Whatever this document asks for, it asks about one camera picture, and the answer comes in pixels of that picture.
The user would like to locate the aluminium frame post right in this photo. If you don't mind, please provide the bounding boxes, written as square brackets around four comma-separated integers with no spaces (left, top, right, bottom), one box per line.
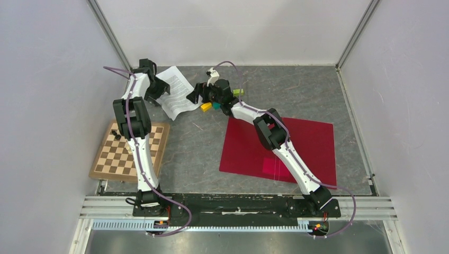
[335,0,381,71]

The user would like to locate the printed white paper sheets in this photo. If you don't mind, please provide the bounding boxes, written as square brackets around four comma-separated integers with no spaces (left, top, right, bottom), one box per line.
[156,66,199,121]

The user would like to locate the red clip file folder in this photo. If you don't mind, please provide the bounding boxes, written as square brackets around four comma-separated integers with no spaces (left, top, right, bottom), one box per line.
[219,117,337,185]

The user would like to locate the black chess piece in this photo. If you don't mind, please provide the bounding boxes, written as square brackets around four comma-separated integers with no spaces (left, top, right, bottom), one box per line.
[111,130,121,140]

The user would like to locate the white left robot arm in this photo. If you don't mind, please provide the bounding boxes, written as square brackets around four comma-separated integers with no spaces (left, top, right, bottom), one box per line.
[113,58,170,216]

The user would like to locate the wooden chessboard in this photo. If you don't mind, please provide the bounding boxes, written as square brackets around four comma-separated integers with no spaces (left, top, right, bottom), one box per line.
[89,120,170,183]

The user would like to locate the white comb cable duct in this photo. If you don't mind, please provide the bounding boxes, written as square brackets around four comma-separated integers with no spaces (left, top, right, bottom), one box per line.
[92,219,312,233]

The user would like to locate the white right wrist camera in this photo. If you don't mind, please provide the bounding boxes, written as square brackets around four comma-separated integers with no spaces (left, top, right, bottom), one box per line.
[206,67,220,86]

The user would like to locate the aluminium frame post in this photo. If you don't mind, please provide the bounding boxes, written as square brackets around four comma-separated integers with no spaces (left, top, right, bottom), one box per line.
[87,0,132,70]
[335,0,381,71]

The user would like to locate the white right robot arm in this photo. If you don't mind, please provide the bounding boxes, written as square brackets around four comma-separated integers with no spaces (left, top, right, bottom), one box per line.
[186,79,333,216]

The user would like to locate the aluminium frame post left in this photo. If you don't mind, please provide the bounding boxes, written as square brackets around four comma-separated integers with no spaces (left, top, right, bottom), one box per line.
[87,0,132,70]

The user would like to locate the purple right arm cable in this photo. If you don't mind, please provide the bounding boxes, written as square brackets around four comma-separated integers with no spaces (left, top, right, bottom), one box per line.
[214,61,357,240]

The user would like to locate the yellow block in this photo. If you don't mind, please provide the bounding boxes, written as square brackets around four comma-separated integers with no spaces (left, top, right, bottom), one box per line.
[200,102,213,112]

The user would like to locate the short lime green block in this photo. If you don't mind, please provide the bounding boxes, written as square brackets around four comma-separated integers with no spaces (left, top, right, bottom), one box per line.
[232,89,244,97]

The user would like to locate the teal block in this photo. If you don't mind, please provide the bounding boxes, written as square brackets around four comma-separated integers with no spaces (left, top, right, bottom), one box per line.
[212,102,221,110]

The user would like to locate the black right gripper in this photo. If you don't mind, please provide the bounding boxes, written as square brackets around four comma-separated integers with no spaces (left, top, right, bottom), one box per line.
[186,81,223,105]

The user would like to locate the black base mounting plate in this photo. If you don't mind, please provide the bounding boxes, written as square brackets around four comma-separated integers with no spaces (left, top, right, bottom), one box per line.
[132,193,341,227]

